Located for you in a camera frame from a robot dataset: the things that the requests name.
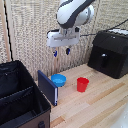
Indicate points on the red plastic cup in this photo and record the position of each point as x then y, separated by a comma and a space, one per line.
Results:
82, 85

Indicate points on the black fabric storage box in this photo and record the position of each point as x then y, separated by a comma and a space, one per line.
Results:
20, 100

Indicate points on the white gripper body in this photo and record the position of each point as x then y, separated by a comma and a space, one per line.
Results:
63, 37

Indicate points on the black paper shredder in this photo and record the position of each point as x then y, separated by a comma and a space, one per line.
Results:
110, 55

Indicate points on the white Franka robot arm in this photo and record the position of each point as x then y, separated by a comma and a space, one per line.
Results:
71, 13

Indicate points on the blue bowl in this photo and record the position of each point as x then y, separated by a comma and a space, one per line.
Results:
59, 80

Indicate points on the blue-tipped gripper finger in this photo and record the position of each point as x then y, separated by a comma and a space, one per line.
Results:
68, 51
55, 53

